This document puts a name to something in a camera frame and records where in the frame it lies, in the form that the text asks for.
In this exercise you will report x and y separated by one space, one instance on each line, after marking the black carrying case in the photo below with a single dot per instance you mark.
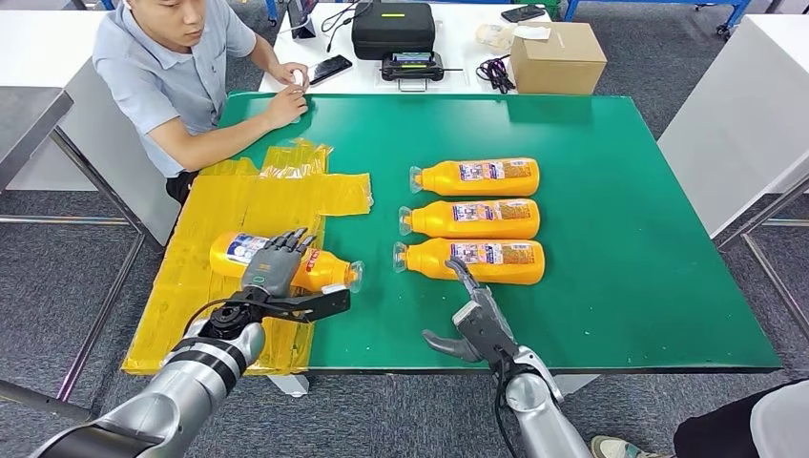
392 31

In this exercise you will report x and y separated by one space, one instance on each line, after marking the grey table with metal legs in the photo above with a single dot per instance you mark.
28 120

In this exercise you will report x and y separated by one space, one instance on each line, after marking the green bin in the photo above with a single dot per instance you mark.
537 6

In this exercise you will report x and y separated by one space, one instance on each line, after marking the clear plastic bag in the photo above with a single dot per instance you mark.
493 36

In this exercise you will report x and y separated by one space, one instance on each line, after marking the white table with metal legs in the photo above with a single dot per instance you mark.
739 126

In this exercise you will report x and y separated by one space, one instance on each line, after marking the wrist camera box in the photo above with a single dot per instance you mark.
316 306
466 313

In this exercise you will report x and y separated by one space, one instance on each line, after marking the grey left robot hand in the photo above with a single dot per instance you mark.
272 272

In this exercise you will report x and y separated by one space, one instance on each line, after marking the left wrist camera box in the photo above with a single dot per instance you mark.
316 306

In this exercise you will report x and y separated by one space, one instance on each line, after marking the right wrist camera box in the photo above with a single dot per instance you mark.
466 313

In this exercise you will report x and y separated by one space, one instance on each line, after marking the black remote controller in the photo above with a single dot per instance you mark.
411 67

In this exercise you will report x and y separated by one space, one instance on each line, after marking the orange detergent bottle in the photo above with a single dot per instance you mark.
480 180
474 221
328 272
505 268

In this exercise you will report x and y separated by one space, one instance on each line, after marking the yellow taped cardboard sheet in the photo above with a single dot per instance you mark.
208 208

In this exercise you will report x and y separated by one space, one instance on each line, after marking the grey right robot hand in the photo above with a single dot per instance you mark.
493 335

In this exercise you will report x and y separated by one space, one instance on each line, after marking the green topped table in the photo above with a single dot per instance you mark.
632 253

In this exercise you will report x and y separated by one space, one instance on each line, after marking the brown cardboard box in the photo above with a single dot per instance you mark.
557 63

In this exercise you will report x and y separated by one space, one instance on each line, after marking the black tablet on stand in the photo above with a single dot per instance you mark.
302 22

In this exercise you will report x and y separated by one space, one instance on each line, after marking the black smartphone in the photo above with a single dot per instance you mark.
330 69
522 14

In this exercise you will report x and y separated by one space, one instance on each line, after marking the white panel table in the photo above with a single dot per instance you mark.
38 50

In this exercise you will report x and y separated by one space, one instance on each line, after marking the blue metal cart frame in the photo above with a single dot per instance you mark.
657 2

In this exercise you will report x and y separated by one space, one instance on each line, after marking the white paper sheet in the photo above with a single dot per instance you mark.
531 33

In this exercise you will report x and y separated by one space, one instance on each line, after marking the person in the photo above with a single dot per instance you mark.
158 82
727 430

